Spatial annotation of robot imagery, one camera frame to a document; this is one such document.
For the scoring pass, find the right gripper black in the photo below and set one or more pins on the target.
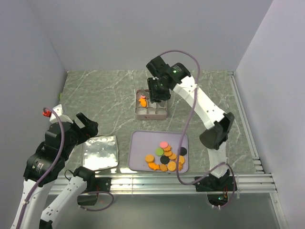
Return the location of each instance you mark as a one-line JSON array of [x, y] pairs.
[[153, 95]]

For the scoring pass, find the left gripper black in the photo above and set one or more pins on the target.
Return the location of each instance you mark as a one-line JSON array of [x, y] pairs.
[[90, 129]]

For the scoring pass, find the orange fish cookie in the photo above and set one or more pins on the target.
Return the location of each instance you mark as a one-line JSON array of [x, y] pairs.
[[153, 166], [143, 102]]

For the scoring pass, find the green round cookie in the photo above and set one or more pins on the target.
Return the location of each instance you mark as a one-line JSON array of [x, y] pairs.
[[159, 151]]

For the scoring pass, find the orange round waffle cookie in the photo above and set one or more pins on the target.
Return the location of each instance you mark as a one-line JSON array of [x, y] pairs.
[[149, 159], [171, 166]]

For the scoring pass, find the metal tongs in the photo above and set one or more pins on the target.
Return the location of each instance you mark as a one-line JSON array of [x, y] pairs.
[[150, 100]]

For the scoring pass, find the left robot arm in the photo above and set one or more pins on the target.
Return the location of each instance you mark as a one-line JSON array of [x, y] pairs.
[[42, 170]]

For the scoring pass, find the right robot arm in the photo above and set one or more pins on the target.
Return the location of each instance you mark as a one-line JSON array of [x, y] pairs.
[[217, 123]]

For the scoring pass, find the pink cookie tin box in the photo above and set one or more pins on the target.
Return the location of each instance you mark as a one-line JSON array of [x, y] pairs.
[[150, 113]]

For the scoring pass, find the lilac plastic tray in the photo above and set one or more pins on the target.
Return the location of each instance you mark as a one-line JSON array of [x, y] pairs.
[[145, 143]]

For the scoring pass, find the black sandwich cookie right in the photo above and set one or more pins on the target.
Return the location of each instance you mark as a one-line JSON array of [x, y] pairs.
[[183, 151]]

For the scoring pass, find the black sandwich cookie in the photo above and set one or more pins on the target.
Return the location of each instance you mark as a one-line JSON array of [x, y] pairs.
[[164, 160], [183, 151]]

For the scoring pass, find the orange round cookie tray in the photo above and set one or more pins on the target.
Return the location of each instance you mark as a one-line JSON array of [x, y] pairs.
[[173, 156]]

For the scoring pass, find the black sandwich cookie centre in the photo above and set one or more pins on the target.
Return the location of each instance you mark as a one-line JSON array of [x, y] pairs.
[[164, 160]]

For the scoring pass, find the orange fish cookie bottom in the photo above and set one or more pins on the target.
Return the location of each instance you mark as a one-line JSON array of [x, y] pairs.
[[153, 166]]

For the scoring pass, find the orange waffle cookie right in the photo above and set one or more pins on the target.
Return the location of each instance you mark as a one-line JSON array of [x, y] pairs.
[[181, 160]]

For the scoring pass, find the orange round waffle cookie bottom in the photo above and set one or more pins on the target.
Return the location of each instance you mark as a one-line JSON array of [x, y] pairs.
[[171, 166]]

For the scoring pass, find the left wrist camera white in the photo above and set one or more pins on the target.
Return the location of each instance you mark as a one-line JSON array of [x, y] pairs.
[[59, 110]]

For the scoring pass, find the aluminium rail frame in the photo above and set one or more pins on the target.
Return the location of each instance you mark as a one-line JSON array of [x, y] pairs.
[[154, 200]]

